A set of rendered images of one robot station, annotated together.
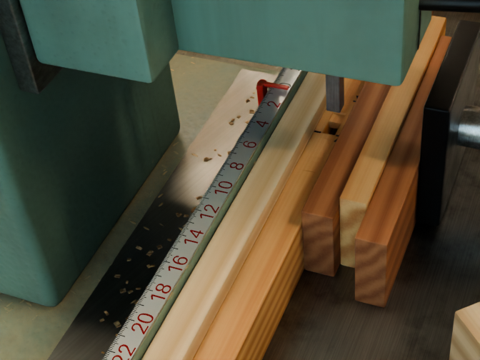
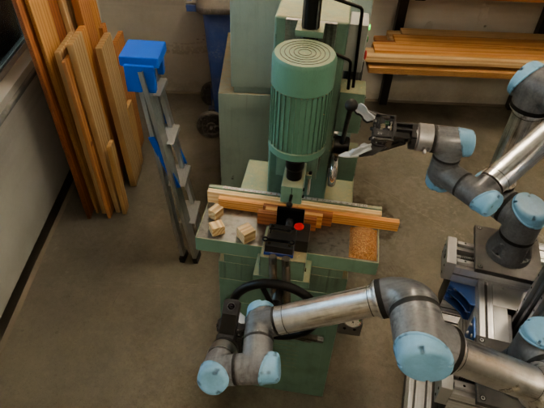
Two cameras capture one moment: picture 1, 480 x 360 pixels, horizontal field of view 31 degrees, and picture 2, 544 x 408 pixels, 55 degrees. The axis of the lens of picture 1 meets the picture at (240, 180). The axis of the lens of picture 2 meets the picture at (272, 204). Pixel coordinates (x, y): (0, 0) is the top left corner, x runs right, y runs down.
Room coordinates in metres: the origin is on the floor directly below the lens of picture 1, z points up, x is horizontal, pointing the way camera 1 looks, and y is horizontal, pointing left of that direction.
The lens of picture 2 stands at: (-0.11, -1.27, 2.16)
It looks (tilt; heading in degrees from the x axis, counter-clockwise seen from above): 43 degrees down; 69
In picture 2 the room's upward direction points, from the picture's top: 3 degrees clockwise
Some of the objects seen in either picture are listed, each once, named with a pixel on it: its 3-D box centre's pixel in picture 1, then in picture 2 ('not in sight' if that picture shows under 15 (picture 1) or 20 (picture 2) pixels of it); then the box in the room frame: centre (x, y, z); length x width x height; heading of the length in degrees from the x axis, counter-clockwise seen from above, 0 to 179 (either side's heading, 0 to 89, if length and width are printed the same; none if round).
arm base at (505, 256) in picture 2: not in sight; (512, 242); (1.13, -0.38, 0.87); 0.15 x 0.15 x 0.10
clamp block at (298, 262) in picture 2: not in sight; (284, 253); (0.34, -0.24, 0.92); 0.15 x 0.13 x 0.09; 152
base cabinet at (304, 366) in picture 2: not in sight; (285, 286); (0.48, 0.04, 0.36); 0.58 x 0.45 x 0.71; 62
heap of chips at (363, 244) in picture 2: not in sight; (363, 240); (0.61, -0.26, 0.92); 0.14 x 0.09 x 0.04; 62
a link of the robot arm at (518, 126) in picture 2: not in sight; (513, 146); (1.09, -0.25, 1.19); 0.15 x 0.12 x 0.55; 105
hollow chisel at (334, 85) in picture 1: (334, 76); not in sight; (0.42, -0.07, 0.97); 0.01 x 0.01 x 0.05; 62
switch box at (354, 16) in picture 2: not in sight; (355, 42); (0.70, 0.15, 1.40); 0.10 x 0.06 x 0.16; 62
